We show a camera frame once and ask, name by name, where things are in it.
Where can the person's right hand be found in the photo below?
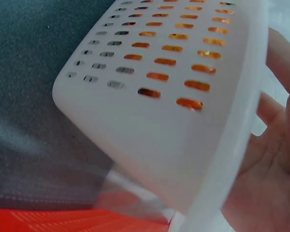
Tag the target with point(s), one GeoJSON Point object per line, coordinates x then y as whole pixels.
{"type": "Point", "coordinates": [275, 169]}

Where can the orange plastic basket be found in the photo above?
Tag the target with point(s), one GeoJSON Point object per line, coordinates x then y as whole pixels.
{"type": "Point", "coordinates": [62, 221]}

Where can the white perforated plastic basket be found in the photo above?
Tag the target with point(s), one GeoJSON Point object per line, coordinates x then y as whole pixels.
{"type": "Point", "coordinates": [140, 135]}

